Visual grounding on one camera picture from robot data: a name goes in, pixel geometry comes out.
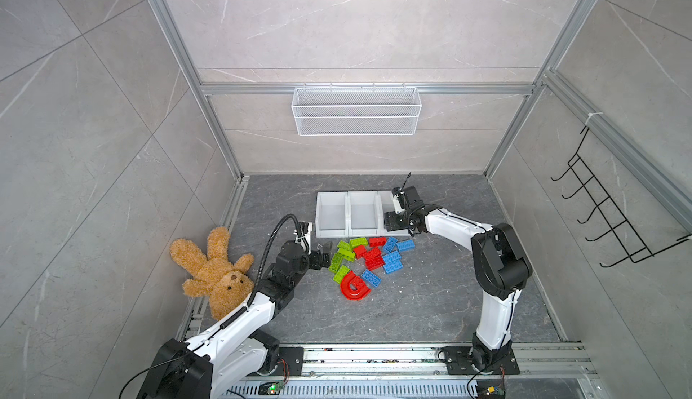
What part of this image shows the blue lego brick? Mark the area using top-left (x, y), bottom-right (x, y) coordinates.
top-left (382, 251), bottom-right (403, 274)
top-left (360, 269), bottom-right (381, 288)
top-left (396, 240), bottom-right (416, 252)
top-left (381, 237), bottom-right (398, 253)

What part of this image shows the red arch lego piece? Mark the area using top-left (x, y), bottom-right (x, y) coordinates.
top-left (340, 271), bottom-right (371, 301)

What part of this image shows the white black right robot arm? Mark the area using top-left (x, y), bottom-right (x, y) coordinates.
top-left (384, 186), bottom-right (533, 373)

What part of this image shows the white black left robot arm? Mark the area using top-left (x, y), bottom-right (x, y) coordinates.
top-left (137, 213), bottom-right (332, 398)

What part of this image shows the green lego brick upside down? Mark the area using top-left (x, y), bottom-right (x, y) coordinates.
top-left (329, 252), bottom-right (343, 274)

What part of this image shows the green lego brick small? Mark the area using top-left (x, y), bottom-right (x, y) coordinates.
top-left (333, 266), bottom-right (351, 284)

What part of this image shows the green lego brick flat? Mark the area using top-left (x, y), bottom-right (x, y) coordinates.
top-left (338, 240), bottom-right (352, 252)

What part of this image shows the white right plastic bin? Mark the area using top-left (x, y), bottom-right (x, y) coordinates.
top-left (378, 191), bottom-right (409, 237)

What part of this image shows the white plastic bin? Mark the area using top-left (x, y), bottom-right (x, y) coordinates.
top-left (378, 191), bottom-right (409, 237)
top-left (315, 192), bottom-right (347, 239)
top-left (348, 191), bottom-right (383, 237)

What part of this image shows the green lego brick long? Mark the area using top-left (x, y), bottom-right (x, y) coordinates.
top-left (338, 248), bottom-right (356, 262)

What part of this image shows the red lego brick long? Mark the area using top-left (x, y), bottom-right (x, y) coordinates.
top-left (369, 237), bottom-right (389, 247)

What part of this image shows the green lego brick top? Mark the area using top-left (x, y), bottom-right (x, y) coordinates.
top-left (349, 237), bottom-right (369, 251)

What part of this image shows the white left plastic bin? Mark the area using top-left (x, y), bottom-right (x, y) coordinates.
top-left (315, 192), bottom-right (347, 239)

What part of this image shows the red lego brick square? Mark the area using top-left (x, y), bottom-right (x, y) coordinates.
top-left (352, 245), bottom-right (368, 258)

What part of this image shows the white middle plastic bin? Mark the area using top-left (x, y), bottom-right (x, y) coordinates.
top-left (348, 191), bottom-right (383, 237)

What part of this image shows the red lego brick studded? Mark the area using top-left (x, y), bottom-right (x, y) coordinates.
top-left (363, 247), bottom-right (386, 271)

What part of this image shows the brown teddy bear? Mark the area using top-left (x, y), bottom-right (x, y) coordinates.
top-left (169, 227), bottom-right (254, 321)

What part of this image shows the white wire mesh basket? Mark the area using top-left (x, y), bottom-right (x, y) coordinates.
top-left (291, 87), bottom-right (423, 137)

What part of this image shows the metal base rail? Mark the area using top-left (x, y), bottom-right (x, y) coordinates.
top-left (225, 342), bottom-right (609, 398)

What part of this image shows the black wire hook rack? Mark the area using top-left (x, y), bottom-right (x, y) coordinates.
top-left (551, 126), bottom-right (691, 269)

